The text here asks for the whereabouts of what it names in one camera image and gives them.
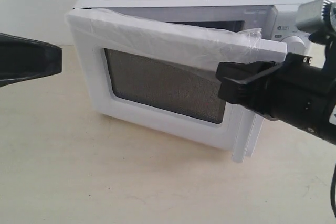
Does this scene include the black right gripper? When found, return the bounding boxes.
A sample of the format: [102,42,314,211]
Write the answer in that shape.
[215,53,335,144]

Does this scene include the white microwave door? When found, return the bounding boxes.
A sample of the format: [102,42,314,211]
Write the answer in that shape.
[66,9,287,163]

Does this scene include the upper white control knob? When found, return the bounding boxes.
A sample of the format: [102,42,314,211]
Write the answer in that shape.
[282,36,306,55]

